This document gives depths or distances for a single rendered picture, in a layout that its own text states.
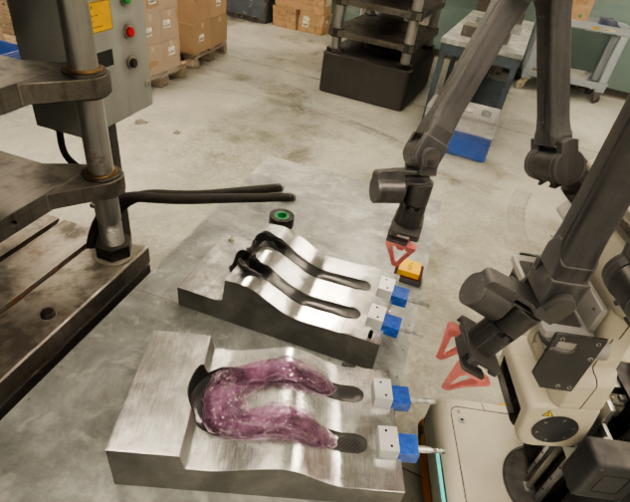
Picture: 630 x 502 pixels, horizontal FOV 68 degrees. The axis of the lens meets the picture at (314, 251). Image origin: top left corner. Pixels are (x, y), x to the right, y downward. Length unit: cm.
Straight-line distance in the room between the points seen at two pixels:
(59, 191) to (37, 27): 38
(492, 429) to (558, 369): 76
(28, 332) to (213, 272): 43
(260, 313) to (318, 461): 38
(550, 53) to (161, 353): 98
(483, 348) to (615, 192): 31
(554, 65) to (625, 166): 48
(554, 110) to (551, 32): 15
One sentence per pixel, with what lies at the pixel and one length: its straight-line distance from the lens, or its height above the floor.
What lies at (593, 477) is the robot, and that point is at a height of 70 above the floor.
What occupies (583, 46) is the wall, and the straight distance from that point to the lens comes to 746.
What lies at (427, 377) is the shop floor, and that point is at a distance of 223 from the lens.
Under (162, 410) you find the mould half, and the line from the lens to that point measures 90.
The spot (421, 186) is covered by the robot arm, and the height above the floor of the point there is 121.
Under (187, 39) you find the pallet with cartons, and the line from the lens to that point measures 554.
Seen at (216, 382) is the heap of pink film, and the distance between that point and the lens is 94.
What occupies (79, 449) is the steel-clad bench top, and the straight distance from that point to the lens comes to 102.
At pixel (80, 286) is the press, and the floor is 79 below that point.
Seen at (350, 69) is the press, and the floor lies 29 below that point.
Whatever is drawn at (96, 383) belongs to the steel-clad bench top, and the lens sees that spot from 110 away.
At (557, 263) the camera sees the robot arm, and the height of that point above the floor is 128.
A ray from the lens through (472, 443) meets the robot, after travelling 175.
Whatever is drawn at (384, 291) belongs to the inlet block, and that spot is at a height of 91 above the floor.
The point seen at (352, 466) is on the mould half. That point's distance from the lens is 92.
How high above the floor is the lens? 165
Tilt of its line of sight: 37 degrees down
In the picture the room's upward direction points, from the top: 9 degrees clockwise
